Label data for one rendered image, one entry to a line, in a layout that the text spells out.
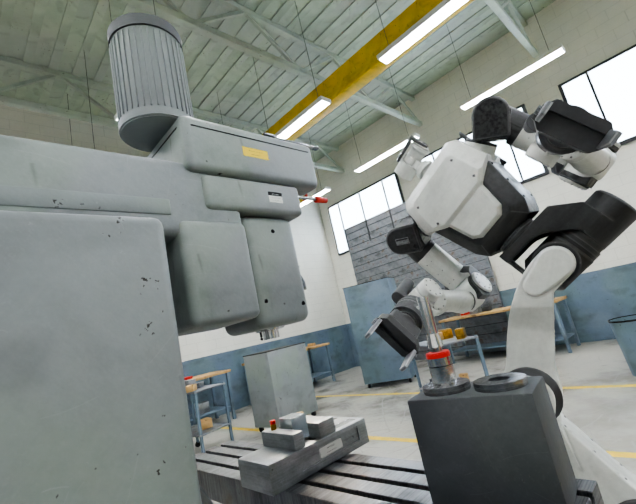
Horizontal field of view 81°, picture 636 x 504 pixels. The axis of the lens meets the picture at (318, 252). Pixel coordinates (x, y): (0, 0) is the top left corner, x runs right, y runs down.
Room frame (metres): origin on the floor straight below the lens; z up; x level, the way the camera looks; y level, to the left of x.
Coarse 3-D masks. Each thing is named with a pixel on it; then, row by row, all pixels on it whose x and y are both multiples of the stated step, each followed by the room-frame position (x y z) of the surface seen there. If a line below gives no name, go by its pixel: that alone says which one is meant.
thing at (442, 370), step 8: (432, 360) 0.76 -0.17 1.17; (440, 360) 0.75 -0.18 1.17; (448, 360) 0.75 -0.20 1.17; (432, 368) 0.76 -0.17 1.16; (440, 368) 0.75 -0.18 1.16; (448, 368) 0.75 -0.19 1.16; (432, 376) 0.77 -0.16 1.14; (440, 376) 0.75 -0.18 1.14; (448, 376) 0.75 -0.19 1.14; (456, 376) 0.77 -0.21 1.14; (440, 384) 0.76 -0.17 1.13; (448, 384) 0.75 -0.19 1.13
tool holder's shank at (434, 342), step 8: (424, 296) 0.76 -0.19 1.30; (424, 304) 0.76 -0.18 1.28; (424, 312) 0.76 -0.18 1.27; (432, 312) 0.77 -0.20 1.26; (424, 320) 0.77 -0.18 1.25; (432, 320) 0.76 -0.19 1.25; (424, 328) 0.78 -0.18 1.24; (432, 328) 0.76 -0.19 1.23; (432, 336) 0.76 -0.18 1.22; (432, 344) 0.76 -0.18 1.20; (440, 344) 0.76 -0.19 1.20; (432, 352) 0.77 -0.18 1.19
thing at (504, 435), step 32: (480, 384) 0.70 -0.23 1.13; (512, 384) 0.67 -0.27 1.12; (544, 384) 0.72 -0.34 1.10; (416, 416) 0.75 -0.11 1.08; (448, 416) 0.72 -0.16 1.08; (480, 416) 0.68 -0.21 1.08; (512, 416) 0.65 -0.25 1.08; (544, 416) 0.66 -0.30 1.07; (448, 448) 0.73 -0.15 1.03; (480, 448) 0.69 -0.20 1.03; (512, 448) 0.66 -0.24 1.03; (544, 448) 0.64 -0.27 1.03; (448, 480) 0.74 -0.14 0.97; (480, 480) 0.70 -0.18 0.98; (512, 480) 0.67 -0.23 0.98; (544, 480) 0.64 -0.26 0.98
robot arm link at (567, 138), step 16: (560, 112) 0.59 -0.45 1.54; (576, 112) 0.59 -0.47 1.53; (544, 128) 0.61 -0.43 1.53; (560, 128) 0.60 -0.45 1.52; (576, 128) 0.60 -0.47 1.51; (592, 128) 0.59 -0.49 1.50; (608, 128) 0.58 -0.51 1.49; (544, 144) 0.68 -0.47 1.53; (560, 144) 0.66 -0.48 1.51; (576, 144) 0.60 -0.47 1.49; (592, 144) 0.60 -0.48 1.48
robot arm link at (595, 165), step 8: (592, 152) 0.81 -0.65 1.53; (600, 152) 0.83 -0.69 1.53; (608, 152) 0.86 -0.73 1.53; (584, 160) 0.83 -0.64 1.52; (592, 160) 0.83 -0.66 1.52; (600, 160) 0.84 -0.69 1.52; (608, 160) 0.86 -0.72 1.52; (568, 168) 0.95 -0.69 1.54; (576, 168) 0.88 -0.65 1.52; (584, 168) 0.86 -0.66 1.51; (592, 168) 0.86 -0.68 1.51; (600, 168) 0.87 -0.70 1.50; (608, 168) 0.89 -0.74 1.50; (568, 176) 0.95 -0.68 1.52; (576, 176) 0.94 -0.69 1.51; (584, 176) 0.92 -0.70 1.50; (592, 176) 0.91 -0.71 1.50; (600, 176) 0.91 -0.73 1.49; (584, 184) 0.93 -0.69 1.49; (592, 184) 0.94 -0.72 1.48
